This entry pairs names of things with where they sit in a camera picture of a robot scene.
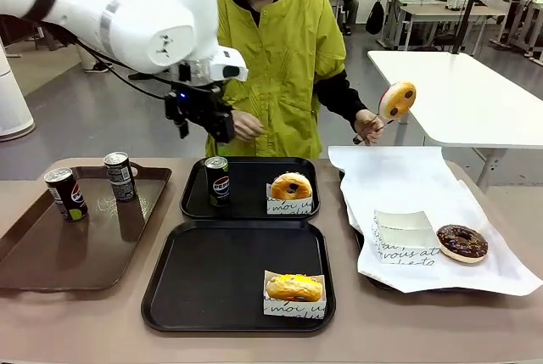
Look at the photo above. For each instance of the black backpack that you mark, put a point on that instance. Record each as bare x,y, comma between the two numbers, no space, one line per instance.
375,18

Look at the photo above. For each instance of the dark serving tongs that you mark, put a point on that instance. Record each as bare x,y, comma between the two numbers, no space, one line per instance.
384,126

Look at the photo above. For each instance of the brown plastic tray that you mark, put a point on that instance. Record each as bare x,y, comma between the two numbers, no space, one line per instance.
51,249

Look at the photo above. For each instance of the large black plastic tray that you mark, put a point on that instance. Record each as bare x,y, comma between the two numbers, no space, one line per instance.
212,275

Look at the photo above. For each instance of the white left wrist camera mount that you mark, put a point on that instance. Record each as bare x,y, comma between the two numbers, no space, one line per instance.
229,68

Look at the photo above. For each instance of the white script paper box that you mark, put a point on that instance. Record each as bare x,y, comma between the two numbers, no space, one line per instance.
401,217
288,206
407,245
292,309

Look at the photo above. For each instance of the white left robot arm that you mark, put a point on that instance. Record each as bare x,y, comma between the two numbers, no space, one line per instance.
140,20

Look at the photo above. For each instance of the yellow iced donut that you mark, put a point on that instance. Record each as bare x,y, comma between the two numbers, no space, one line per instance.
292,287

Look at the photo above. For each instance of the person's right hand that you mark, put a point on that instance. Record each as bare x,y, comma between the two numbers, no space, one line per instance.
248,126

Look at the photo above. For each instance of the bystander in beige trousers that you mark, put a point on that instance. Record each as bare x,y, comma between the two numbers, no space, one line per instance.
91,65

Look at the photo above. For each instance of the black tripod pole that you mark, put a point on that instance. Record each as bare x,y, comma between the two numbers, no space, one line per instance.
468,7

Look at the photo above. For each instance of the person's left hand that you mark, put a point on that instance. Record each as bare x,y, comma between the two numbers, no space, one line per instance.
370,128

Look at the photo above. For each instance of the pink iced donut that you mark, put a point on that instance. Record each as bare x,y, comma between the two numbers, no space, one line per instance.
396,99

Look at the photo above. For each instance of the black Pepsi can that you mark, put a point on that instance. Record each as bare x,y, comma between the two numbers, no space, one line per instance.
120,177
65,194
217,183

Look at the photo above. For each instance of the small black plastic tray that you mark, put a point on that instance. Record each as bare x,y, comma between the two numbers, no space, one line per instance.
250,207

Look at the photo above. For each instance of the person's left forearm black sleeve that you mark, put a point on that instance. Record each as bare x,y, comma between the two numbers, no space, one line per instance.
341,99

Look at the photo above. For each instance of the white cylindrical pedestal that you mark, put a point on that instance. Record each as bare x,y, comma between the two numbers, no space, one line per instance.
12,96

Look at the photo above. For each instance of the white paper liner sheet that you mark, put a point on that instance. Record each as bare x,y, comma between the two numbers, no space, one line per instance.
403,181

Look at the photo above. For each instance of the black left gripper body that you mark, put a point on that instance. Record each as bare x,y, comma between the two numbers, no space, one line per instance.
197,103

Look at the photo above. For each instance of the plain glazed donut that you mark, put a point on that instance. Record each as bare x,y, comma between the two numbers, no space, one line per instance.
282,188

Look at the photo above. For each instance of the person in yellow jacket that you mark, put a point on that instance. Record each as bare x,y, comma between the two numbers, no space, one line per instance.
284,67

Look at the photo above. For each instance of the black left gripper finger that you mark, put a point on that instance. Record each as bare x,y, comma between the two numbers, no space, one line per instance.
183,128
221,128

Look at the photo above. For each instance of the white side table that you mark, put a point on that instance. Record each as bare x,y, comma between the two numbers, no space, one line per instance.
466,96

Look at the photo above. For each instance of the grey background desk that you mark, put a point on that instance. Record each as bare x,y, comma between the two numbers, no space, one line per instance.
449,14

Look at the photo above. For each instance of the chocolate sprinkled donut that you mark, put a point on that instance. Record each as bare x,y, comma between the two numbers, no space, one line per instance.
462,243

